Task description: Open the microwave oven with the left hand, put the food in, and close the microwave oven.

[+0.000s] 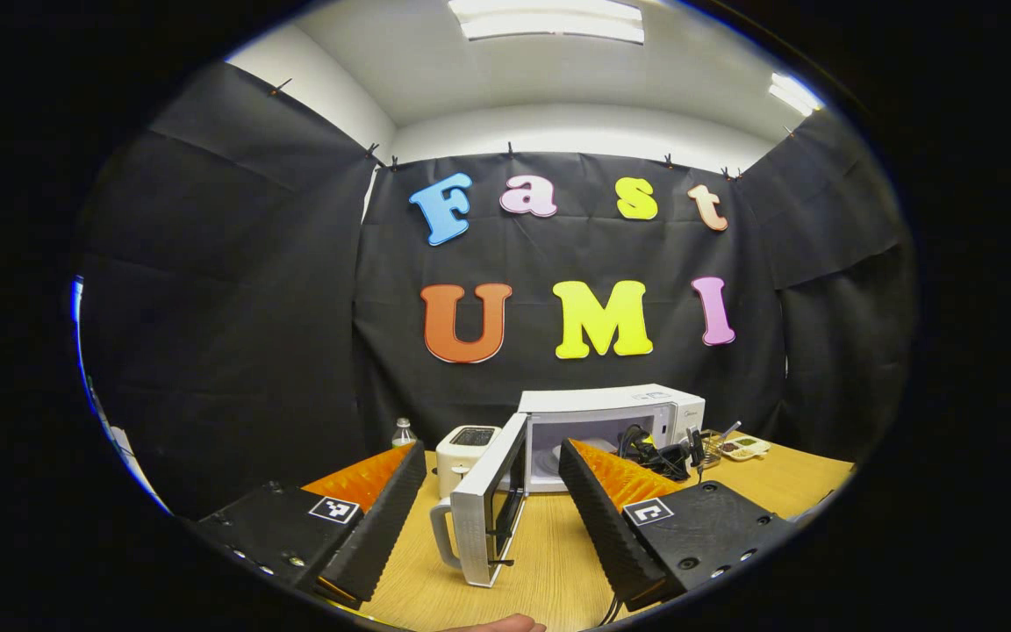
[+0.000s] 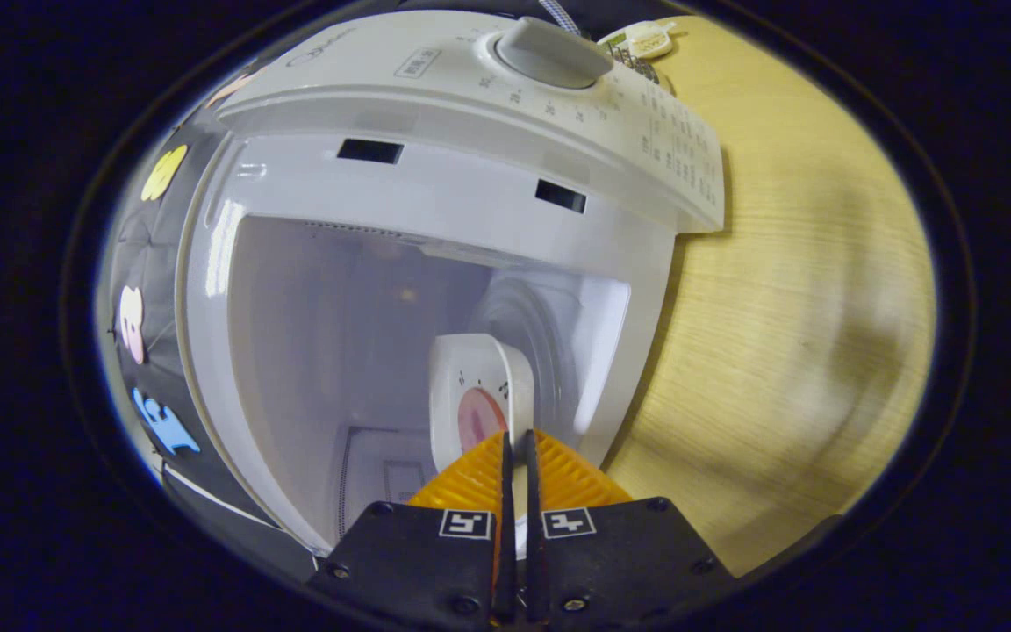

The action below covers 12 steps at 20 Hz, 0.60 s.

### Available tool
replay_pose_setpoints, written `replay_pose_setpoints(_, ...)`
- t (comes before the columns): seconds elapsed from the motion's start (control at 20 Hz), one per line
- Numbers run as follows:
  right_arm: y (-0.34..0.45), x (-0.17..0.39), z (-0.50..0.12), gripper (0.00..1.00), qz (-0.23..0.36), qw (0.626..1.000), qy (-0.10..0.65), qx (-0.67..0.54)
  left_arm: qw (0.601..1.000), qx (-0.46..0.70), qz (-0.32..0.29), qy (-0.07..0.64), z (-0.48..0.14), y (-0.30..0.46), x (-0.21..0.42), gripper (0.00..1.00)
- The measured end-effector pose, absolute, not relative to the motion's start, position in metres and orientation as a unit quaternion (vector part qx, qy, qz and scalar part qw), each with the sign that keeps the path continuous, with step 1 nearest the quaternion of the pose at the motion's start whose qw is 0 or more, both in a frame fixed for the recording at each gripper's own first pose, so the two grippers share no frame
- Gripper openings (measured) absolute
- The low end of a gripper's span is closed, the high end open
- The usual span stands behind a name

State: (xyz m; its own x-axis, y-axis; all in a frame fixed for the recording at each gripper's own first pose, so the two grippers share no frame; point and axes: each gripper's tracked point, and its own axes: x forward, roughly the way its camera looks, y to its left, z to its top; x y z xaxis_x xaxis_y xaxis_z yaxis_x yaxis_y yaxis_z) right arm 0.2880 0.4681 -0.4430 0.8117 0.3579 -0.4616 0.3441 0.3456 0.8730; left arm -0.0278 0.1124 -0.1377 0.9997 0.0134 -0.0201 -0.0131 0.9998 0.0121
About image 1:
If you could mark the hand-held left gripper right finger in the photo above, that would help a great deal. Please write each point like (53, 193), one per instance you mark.
(615, 535)

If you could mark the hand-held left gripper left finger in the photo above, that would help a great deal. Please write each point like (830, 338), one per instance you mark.
(378, 535)

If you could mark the white microwave oven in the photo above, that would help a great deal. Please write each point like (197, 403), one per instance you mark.
(611, 402)

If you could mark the divided condiment dish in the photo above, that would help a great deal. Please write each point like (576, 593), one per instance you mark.
(747, 448)

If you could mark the green label drink bottle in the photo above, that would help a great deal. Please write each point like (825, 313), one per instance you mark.
(404, 434)

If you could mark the white toaster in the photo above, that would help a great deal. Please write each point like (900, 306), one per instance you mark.
(462, 461)

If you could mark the black backdrop cloth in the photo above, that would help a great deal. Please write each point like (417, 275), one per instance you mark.
(558, 254)

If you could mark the small ceiling light panel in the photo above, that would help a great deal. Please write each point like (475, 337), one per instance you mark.
(795, 92)

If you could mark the long ceiling light panel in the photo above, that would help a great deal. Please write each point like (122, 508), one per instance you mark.
(549, 19)

